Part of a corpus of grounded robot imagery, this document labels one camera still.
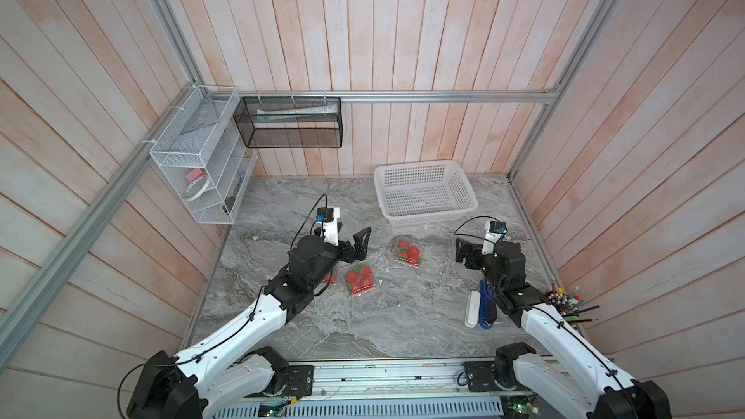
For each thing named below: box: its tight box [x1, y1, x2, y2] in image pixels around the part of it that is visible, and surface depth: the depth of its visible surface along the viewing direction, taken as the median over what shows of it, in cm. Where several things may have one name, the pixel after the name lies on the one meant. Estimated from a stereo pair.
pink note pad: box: [185, 167, 205, 183], surface depth 83 cm
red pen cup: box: [544, 286, 601, 324], surface depth 72 cm
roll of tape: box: [183, 175, 211, 202], surface depth 82 cm
